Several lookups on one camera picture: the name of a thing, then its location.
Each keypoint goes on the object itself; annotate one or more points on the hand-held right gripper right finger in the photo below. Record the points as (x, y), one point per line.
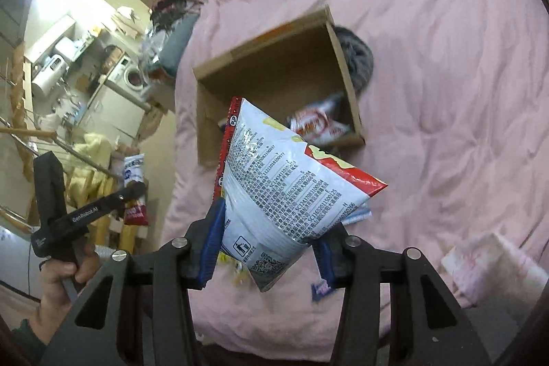
(324, 263)

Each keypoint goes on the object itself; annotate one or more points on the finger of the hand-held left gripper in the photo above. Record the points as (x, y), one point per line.
(126, 195)

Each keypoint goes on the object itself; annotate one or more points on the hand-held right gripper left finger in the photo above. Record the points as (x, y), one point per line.
(212, 246)

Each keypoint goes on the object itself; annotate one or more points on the white blue red snack packet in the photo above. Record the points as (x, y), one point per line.
(134, 173)

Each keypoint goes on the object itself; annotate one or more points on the white snack bag red edge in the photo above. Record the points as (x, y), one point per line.
(274, 186)

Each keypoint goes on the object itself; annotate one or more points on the red and white snack bag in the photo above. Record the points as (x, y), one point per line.
(317, 119)

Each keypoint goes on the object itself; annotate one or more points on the brown cardboard box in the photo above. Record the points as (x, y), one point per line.
(274, 70)

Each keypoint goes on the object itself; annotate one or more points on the person's left forearm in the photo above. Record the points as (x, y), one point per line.
(28, 342)

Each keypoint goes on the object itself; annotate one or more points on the person's left hand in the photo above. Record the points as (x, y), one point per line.
(53, 284)

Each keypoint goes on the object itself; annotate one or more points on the small purple packet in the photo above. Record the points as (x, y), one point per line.
(321, 289)

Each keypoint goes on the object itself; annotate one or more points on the pale yellow snack packet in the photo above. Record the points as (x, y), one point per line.
(233, 269)

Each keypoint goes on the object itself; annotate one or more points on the yellow cloth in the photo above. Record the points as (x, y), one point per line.
(92, 160)

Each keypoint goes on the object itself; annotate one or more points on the white cabinet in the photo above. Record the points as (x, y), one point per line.
(113, 113)

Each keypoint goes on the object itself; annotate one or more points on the white kitchen appliance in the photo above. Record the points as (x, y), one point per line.
(47, 76)

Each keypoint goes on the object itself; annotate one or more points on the white washing machine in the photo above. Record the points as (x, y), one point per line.
(128, 76)

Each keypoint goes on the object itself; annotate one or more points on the grey blue cushion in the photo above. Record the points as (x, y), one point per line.
(178, 44)

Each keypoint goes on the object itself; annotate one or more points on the pink printed tissue pack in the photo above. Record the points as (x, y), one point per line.
(493, 263)

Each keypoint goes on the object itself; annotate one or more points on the pile of clothes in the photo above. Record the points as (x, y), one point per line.
(171, 8)

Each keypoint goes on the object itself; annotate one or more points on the grey fuzzy cushion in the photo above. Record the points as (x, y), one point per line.
(356, 53)

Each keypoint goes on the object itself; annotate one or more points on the pink blanket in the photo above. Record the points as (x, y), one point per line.
(429, 70)

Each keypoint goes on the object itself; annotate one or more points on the yellow wooden frame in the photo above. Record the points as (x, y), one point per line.
(128, 237)

